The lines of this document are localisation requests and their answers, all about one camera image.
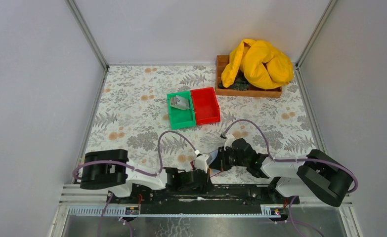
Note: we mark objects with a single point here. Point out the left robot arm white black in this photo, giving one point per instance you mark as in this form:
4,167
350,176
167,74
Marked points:
113,171

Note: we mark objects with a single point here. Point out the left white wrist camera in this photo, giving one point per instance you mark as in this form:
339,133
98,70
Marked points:
201,161

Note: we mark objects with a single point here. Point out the dark green item in tray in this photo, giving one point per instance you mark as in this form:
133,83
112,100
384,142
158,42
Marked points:
240,84

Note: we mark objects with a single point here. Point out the red plastic bin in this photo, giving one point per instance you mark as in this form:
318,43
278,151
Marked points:
205,105

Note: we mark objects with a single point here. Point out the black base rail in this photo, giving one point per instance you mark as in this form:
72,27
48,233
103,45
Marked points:
222,199

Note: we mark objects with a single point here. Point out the green plastic bin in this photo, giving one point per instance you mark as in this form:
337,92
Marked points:
180,119

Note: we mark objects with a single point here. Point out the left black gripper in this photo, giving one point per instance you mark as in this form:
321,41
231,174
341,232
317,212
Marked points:
199,179

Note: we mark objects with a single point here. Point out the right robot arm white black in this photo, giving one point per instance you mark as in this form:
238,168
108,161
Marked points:
314,175

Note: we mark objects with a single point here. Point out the silver cards in green bin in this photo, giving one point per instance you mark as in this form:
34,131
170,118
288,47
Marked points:
179,102

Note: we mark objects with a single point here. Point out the wooden tray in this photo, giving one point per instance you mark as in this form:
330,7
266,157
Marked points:
221,62

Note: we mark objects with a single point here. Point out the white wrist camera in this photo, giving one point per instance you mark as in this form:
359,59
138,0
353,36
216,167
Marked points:
228,138
201,161

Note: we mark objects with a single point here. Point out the red leather card holder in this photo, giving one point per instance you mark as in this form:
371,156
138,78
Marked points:
213,163

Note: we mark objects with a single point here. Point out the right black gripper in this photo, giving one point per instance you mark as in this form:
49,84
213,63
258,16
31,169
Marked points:
226,160

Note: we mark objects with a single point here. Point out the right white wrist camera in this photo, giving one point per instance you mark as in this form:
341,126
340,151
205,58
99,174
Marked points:
228,138

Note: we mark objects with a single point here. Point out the yellow cloth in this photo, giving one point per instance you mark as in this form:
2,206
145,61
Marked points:
263,65

